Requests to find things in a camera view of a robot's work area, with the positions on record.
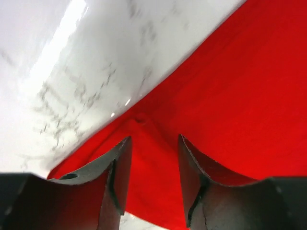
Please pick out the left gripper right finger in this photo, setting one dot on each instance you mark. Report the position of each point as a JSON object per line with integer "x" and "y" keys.
{"x": 217, "y": 198}

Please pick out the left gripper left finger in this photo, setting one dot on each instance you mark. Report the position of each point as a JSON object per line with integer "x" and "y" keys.
{"x": 92, "y": 197}

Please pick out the bright red t shirt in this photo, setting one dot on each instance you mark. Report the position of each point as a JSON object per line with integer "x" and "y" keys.
{"x": 240, "y": 98}

